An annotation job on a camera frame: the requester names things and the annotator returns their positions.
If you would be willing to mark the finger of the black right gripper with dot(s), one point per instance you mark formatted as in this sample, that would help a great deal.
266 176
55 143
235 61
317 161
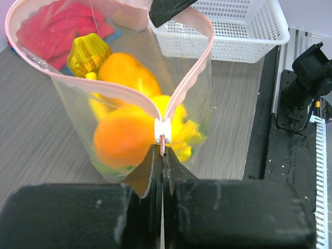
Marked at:
162 11

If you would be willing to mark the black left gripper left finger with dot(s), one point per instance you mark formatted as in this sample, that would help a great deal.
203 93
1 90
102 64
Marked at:
147 182

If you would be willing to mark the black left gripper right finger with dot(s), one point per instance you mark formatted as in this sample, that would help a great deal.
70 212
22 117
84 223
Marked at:
173 172

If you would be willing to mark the dark green lime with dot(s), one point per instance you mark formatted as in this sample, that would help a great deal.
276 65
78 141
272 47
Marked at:
112 174

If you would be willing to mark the yellow banana bunch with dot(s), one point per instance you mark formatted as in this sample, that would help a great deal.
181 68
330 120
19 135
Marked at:
185 132

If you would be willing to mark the orange mango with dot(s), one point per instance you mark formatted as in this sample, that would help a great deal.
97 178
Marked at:
123 137

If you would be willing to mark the clear pink zip top bag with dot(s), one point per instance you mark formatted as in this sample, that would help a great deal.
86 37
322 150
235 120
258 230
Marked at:
76 92

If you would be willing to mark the yellow green pear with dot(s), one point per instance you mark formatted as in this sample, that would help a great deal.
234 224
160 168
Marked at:
87 55

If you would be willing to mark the pink divided plastic tray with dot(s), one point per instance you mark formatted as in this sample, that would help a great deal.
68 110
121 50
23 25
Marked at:
130 14

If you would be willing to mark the white plastic mesh basket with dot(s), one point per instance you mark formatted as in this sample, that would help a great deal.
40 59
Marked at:
245 31

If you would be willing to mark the blue folded cloth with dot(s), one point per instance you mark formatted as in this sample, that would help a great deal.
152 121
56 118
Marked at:
66 71

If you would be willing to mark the red folded cloth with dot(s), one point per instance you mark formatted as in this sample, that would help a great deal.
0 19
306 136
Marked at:
49 33

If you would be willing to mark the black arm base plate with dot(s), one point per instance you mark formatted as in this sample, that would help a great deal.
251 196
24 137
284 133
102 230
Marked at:
277 155

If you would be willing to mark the white slotted cable duct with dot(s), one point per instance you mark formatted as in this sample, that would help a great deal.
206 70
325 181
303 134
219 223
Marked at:
321 212

